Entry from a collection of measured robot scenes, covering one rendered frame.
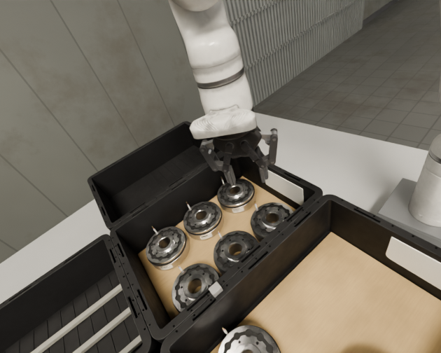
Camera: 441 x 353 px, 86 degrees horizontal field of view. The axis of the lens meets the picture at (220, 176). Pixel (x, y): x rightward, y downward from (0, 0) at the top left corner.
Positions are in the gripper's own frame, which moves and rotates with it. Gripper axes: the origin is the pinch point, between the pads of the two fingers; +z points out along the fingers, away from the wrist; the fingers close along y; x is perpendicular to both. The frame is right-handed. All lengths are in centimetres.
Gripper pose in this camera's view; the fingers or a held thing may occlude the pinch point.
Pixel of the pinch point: (246, 176)
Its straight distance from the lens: 46.2
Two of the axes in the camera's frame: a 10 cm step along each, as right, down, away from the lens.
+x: -1.4, 6.8, -7.2
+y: -9.5, 1.1, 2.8
